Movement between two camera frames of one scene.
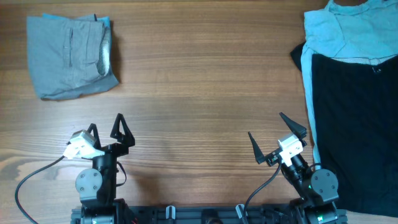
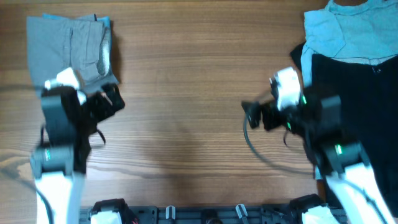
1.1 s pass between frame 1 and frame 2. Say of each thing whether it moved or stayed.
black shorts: stayed
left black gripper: moved
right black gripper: moved
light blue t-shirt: stayed
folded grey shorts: stayed
